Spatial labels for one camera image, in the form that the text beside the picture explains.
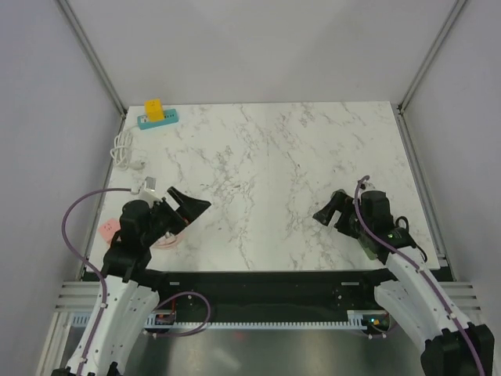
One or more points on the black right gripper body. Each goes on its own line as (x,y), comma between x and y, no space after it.
(361,229)

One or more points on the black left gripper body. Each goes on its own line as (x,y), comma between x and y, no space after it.
(163,219)

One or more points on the green power strip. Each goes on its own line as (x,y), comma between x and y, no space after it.
(369,245)

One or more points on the pink cube plug adapter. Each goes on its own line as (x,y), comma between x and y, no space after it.
(108,229)

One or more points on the yellow cube plug adapter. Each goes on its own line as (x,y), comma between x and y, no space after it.
(154,110)

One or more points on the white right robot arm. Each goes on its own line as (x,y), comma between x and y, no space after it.
(448,340)

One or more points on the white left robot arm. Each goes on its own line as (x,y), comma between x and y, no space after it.
(126,298)

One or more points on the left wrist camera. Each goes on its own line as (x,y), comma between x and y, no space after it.
(146,190)

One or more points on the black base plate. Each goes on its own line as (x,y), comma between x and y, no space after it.
(333,289)

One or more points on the white cable duct rail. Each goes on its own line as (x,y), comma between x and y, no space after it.
(352,322)

